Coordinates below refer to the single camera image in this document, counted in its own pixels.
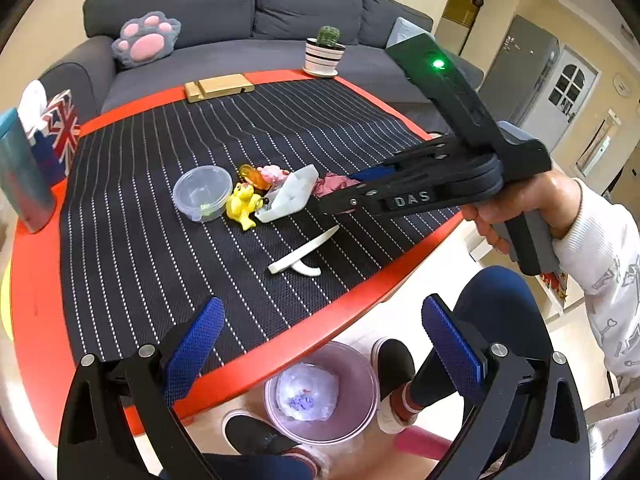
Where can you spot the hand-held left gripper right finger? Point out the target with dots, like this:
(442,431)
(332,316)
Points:
(450,350)

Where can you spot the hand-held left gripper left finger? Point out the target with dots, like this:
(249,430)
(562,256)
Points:
(197,340)

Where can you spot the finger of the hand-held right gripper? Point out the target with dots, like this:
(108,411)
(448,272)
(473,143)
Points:
(372,174)
(350,202)

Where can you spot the pink wrapper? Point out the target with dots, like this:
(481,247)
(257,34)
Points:
(327,184)

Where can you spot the yellow toy figure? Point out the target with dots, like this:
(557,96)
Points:
(242,207)

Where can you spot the translucent purple trash bin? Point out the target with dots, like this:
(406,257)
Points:
(350,400)

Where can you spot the person's right forearm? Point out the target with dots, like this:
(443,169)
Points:
(610,280)

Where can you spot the person's right hand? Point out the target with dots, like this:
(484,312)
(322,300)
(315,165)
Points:
(540,200)

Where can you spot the person's right black shoe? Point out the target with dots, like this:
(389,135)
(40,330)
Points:
(395,365)

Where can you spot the person's black shoe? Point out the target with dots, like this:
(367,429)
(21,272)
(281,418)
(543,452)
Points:
(395,365)
(255,435)

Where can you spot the white plastic box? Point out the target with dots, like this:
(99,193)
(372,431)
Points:
(290,195)

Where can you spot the long white plastic strip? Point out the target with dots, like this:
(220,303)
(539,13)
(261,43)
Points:
(305,250)

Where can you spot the grey refrigerator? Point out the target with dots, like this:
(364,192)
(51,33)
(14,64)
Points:
(520,70)

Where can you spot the person's right leg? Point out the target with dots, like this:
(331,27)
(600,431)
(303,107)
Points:
(500,300)

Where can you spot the person's leg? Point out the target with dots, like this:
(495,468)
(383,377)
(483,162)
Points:
(500,300)
(260,467)

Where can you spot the curved white plastic piece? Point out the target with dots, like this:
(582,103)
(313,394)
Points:
(309,271)

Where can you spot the pink toy figure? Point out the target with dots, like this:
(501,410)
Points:
(272,174)

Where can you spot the black striped table mat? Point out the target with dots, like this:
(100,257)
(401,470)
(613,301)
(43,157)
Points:
(150,260)

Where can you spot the white door with arched window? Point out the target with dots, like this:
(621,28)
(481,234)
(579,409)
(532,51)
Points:
(560,95)

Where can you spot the person's left black shoe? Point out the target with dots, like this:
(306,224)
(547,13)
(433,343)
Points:
(255,435)

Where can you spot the crumpled clear plastic bag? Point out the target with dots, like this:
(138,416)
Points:
(310,392)

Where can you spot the potted cactus in striped pot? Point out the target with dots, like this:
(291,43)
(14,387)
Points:
(324,57)

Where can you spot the person's left leg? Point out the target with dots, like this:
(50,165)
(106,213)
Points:
(260,467)

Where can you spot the clear plastic container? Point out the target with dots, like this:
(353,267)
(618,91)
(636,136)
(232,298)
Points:
(200,192)

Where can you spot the red table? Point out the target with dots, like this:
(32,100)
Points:
(40,310)

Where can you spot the wooden phone stand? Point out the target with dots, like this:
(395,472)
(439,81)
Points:
(220,85)

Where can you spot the dark grey sofa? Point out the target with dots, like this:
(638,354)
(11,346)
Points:
(225,10)

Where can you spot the teal tumbler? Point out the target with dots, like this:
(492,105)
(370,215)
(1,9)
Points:
(22,175)

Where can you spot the flag print tissue box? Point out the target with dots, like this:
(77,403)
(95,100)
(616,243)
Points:
(55,145)

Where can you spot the grey pink paw cushion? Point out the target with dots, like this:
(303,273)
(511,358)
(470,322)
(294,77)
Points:
(145,40)

